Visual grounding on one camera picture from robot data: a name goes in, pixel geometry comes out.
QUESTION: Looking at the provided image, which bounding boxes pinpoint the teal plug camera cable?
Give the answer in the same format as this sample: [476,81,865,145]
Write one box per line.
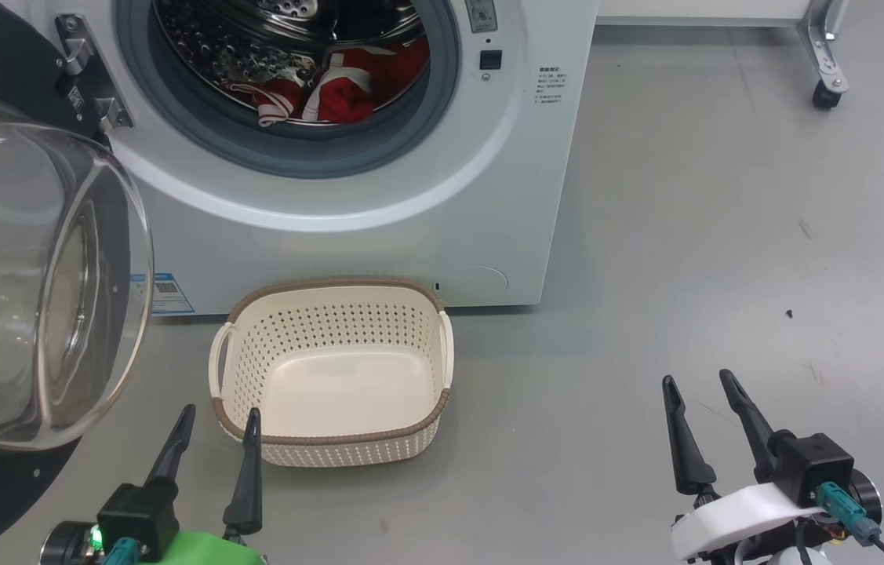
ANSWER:
[817,483,884,565]
[104,538,143,565]

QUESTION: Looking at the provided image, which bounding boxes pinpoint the white front-load washing machine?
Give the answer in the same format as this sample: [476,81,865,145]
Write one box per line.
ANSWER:
[0,0,599,316]

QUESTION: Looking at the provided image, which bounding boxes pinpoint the red and white garment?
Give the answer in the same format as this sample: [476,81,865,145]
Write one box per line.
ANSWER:
[231,39,431,128]

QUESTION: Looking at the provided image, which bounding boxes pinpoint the grey warning sticker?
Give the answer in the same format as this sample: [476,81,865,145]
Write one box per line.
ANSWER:
[465,0,499,34]

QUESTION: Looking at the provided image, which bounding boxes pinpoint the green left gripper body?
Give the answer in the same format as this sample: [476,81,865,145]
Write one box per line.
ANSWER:
[108,532,266,565]

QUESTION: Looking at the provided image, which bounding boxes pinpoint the cream perforated laundry basket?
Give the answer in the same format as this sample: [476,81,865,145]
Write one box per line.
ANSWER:
[209,276,456,468]

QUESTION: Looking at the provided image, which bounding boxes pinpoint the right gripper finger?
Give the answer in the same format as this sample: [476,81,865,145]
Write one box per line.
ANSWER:
[719,370,776,483]
[662,375,717,495]

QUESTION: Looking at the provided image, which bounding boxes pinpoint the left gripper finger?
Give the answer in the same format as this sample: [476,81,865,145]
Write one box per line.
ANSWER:
[224,408,264,536]
[145,405,196,487]

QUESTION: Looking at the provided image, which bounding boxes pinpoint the black glass washer door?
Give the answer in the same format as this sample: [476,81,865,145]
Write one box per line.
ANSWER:
[0,0,154,565]

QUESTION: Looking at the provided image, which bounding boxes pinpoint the blue energy label sticker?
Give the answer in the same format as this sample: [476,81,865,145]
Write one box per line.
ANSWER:
[130,272,195,316]

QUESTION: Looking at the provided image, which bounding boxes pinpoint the metal door hinge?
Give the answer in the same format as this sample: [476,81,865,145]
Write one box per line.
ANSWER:
[56,13,134,133]

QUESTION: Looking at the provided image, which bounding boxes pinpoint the silver metal cabinet leg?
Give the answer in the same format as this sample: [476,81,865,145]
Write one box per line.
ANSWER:
[797,0,850,95]

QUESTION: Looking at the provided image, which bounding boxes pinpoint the teal plug left camera cable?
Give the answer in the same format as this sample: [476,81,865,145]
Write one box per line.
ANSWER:
[104,538,143,565]

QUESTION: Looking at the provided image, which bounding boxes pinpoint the stainless steel washing machine drum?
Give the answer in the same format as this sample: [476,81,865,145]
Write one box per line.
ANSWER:
[153,0,431,126]

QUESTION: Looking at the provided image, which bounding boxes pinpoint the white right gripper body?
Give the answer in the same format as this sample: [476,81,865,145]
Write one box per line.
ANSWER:
[671,483,823,562]

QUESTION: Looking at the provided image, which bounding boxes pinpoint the teal plug right camera cable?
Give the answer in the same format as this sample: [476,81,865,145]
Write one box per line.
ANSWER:
[817,483,884,565]

